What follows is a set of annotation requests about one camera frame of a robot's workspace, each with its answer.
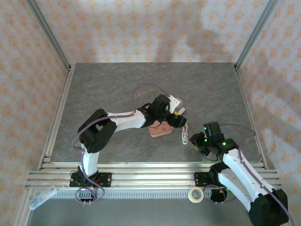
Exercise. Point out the small beige plastic block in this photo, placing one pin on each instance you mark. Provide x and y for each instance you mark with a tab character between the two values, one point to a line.
183	110

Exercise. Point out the pink and white mini stapler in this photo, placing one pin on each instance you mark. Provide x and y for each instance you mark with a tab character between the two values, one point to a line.
185	139

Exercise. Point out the pink plastic tray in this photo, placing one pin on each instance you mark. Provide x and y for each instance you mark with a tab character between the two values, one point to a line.
157	133

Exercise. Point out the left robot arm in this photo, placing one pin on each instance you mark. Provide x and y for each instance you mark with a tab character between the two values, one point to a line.
127	120

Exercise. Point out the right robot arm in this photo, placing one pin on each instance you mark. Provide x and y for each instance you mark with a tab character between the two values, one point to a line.
244	179

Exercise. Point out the white tape roll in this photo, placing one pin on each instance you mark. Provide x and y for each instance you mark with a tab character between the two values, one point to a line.
189	195

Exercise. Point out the clear plastic bottle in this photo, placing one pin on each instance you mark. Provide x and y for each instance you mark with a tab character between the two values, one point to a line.
42	197

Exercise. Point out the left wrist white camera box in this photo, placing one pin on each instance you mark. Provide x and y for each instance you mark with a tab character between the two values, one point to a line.
174	102

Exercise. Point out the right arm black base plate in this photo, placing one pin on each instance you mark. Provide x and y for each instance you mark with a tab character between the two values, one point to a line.
200	180

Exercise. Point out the aluminium side rail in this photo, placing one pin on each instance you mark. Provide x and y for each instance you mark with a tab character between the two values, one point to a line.
61	103
244	94

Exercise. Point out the aluminium front rail beam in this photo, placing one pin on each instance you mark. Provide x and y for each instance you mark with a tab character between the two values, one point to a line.
152	181

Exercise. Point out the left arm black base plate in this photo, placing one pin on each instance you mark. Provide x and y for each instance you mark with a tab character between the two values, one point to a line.
105	180

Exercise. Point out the aluminium upright post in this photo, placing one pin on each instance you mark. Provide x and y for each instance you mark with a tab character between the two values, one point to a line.
261	23
43	23

